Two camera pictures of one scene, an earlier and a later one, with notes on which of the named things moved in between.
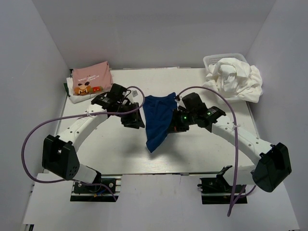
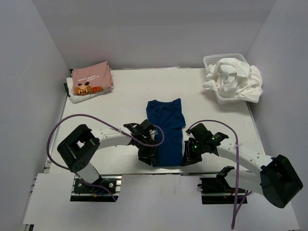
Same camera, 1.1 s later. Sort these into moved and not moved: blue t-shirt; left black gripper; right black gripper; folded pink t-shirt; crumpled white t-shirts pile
Moved: right black gripper; left black gripper; blue t-shirt
Not moved: folded pink t-shirt; crumpled white t-shirts pile
